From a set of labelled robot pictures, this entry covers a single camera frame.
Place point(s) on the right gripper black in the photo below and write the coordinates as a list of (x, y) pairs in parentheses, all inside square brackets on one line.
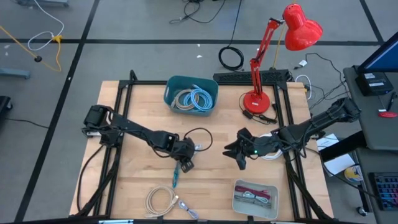
[(261, 146)]

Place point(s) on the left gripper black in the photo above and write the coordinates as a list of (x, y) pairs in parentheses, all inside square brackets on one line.
[(183, 149)]

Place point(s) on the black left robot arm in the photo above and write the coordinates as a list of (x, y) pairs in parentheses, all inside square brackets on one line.
[(140, 133)]

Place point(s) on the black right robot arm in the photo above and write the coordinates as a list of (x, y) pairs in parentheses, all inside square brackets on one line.
[(326, 116)]

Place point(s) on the teal plastic bin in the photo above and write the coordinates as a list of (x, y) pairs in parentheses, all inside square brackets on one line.
[(191, 113)]

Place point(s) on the red desk lamp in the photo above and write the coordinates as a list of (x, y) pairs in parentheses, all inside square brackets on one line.
[(256, 101)]

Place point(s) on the grey plastic tray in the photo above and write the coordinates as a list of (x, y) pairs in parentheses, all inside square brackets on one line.
[(255, 214)]

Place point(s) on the black perforated panel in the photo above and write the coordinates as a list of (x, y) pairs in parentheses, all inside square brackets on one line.
[(236, 76)]

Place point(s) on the white paper sheet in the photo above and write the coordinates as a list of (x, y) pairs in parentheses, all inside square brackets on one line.
[(340, 164), (328, 141)]

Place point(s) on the white plug charger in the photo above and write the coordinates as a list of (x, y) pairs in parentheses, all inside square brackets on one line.
[(303, 63)]

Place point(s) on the yellow blue tape roll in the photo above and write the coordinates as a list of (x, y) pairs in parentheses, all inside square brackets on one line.
[(353, 174)]

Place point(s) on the dark grey desk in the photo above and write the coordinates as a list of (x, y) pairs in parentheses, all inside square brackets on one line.
[(373, 130), (379, 161)]

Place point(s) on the black caster wheel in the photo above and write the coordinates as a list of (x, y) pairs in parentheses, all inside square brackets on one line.
[(361, 211)]

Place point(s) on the black small computer box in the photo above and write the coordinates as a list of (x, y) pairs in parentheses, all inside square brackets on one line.
[(373, 85)]

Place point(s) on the red oval desk object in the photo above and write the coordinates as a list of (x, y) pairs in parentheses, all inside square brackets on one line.
[(387, 114)]

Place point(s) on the black keyboard coloured keys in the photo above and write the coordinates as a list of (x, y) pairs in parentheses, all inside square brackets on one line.
[(387, 189)]

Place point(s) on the black pen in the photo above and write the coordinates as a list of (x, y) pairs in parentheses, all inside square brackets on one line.
[(391, 102)]

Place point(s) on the black round floor plug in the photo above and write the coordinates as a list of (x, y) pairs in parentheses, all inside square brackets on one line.
[(38, 58)]

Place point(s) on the black computer monitor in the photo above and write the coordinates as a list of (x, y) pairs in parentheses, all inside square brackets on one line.
[(384, 57)]

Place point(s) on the grey furniture foot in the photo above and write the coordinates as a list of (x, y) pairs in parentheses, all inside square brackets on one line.
[(14, 73)]

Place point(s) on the black aluminium table frame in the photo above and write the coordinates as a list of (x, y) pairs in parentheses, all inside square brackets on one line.
[(146, 82)]

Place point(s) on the silver metal bracket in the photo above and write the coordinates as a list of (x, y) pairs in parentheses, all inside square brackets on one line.
[(115, 221)]

